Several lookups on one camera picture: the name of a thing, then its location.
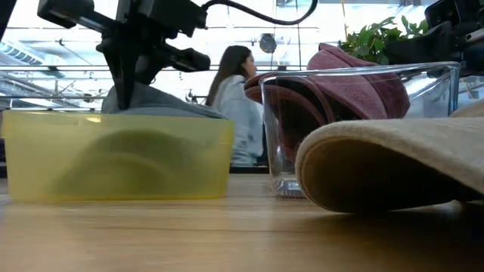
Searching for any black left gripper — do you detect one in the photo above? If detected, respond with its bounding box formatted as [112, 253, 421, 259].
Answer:
[37, 0, 211, 110]

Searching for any beige towel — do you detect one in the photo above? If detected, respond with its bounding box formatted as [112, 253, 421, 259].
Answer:
[294, 116, 484, 214]

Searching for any clear plastic bin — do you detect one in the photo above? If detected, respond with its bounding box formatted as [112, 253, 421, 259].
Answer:
[260, 61, 462, 199]

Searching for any grey-blue baseball cap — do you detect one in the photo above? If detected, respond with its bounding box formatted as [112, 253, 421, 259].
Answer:
[52, 128, 228, 199]
[101, 81, 228, 120]

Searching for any yellow translucent plastic bin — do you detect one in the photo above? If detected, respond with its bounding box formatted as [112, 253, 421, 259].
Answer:
[2, 110, 235, 201]

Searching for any black aluminium table frame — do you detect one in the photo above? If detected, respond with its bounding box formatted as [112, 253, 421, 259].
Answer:
[229, 165, 270, 175]

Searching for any black ceiling cable reel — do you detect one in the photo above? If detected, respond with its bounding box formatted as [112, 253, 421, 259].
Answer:
[258, 32, 278, 55]

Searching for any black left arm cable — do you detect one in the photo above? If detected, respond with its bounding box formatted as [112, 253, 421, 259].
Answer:
[201, 0, 319, 26]

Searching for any green leafy plant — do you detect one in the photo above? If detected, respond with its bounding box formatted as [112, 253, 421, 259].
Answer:
[338, 14, 430, 65]

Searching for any yellow cord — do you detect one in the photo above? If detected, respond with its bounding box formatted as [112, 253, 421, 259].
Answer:
[340, 0, 348, 42]

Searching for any black metal stand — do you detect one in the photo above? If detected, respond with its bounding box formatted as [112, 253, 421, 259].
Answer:
[184, 88, 208, 105]

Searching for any maroon towel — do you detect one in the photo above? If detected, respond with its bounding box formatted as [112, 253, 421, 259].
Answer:
[244, 71, 336, 164]

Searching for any person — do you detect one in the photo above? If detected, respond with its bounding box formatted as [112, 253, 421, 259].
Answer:
[206, 45, 265, 168]

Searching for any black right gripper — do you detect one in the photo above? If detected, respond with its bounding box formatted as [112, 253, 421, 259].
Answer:
[383, 0, 484, 76]

